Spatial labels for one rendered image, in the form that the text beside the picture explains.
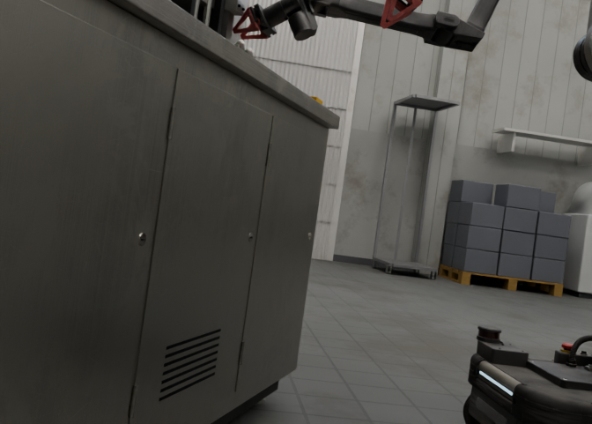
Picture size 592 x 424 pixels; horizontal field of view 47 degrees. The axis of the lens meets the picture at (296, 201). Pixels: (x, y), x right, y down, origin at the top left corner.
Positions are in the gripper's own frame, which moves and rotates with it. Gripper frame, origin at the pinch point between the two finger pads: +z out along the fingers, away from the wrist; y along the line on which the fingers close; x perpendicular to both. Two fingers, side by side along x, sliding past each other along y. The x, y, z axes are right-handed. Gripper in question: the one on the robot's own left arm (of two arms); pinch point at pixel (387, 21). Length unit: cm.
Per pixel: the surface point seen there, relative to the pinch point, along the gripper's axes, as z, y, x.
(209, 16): 22.7, -7.5, -32.8
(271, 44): -122, -646, -64
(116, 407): 92, 36, 2
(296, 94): 22.5, -18.1, -6.1
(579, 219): -172, -590, 339
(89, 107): 55, 53, -28
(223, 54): 32.6, 22.8, -21.4
